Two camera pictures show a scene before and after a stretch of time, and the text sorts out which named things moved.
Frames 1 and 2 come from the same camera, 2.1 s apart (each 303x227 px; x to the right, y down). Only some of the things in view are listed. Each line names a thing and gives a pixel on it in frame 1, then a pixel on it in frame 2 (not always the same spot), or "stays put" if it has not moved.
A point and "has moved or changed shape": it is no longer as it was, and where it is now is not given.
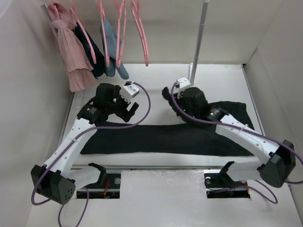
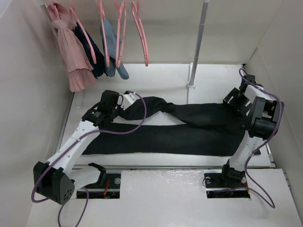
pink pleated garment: [76, 60] stays put
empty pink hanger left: [119, 8] stays put
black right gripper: [181, 98] -> [242, 108]
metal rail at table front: [167, 166] stays put
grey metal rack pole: [201, 26] stays put
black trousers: [181, 137] has moved or changed shape
